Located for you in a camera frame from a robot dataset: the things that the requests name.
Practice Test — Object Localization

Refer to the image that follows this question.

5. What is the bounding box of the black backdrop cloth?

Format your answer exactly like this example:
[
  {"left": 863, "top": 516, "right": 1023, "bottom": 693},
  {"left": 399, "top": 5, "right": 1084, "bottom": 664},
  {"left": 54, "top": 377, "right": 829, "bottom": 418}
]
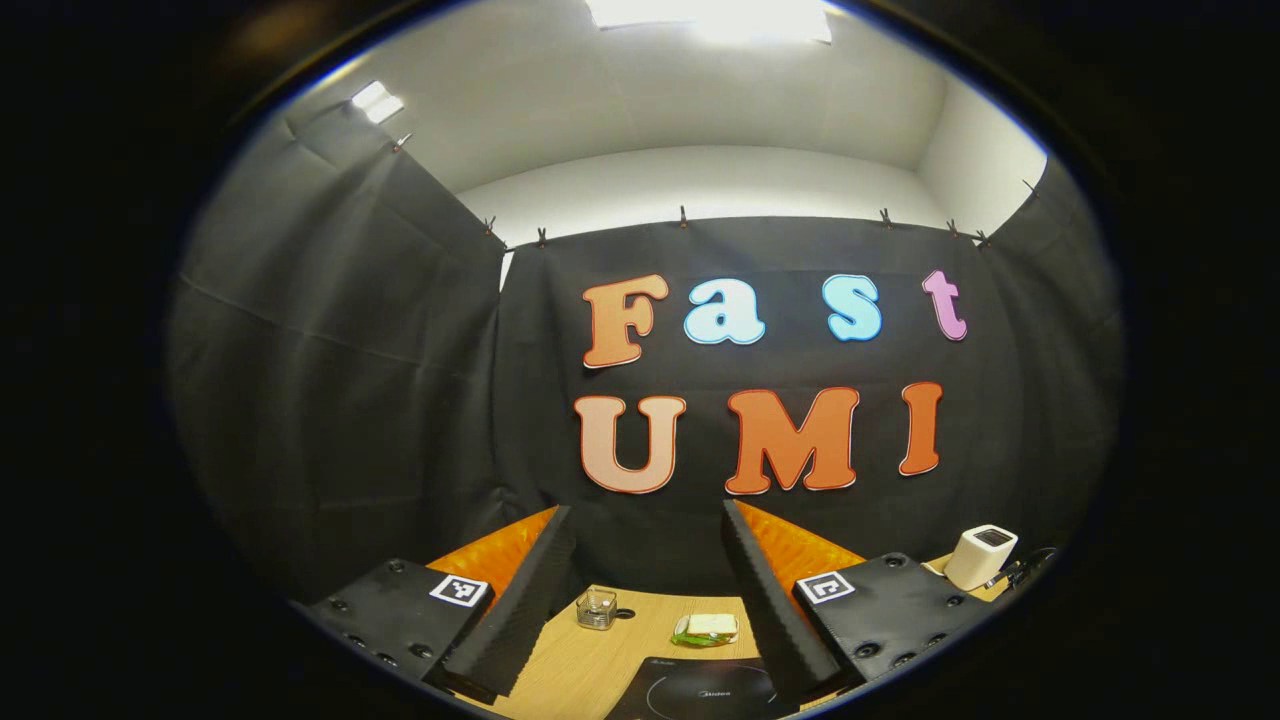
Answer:
[{"left": 165, "top": 100, "right": 1126, "bottom": 621}]

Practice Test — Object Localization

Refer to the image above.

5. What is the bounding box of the sandwich with lettuce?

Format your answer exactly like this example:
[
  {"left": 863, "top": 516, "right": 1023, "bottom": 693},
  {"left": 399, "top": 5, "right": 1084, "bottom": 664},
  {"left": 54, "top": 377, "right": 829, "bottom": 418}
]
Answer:
[{"left": 672, "top": 612, "right": 741, "bottom": 648}]

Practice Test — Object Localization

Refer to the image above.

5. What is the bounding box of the row of black cloth clips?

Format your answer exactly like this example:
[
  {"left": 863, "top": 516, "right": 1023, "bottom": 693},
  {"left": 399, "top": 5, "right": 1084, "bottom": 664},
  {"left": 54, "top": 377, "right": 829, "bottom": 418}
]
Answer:
[{"left": 392, "top": 132, "right": 1041, "bottom": 249}]

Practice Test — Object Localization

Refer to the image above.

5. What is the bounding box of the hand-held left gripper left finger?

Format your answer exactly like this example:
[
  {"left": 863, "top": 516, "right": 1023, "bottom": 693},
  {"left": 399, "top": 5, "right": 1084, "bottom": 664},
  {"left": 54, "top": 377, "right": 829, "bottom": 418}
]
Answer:
[{"left": 300, "top": 505, "right": 579, "bottom": 700}]

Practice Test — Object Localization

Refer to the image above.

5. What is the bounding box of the small ceiling light panel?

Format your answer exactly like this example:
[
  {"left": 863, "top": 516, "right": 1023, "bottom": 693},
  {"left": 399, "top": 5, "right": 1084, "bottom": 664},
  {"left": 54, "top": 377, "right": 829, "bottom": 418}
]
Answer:
[{"left": 350, "top": 80, "right": 406, "bottom": 125}]

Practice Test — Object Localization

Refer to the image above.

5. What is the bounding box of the black induction cooktop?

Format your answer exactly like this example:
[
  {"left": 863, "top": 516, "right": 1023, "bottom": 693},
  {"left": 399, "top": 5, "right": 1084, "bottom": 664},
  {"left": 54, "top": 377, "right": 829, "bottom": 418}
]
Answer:
[{"left": 605, "top": 655, "right": 801, "bottom": 720}]

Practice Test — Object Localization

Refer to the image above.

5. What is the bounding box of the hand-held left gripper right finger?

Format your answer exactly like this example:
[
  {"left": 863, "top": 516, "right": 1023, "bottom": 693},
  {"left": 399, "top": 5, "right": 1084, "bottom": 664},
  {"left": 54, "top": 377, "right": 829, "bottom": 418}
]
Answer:
[{"left": 718, "top": 498, "right": 1011, "bottom": 706}]

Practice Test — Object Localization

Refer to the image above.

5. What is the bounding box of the white box-shaped appliance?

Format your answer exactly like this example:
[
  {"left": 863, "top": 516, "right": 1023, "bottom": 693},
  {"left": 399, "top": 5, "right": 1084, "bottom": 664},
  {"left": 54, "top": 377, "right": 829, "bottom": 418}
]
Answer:
[{"left": 943, "top": 524, "right": 1020, "bottom": 592}]

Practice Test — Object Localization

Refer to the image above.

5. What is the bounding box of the large ceiling light panel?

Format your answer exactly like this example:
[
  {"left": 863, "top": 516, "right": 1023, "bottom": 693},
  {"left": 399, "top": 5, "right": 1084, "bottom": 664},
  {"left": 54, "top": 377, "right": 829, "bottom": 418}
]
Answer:
[{"left": 585, "top": 0, "right": 833, "bottom": 46}]

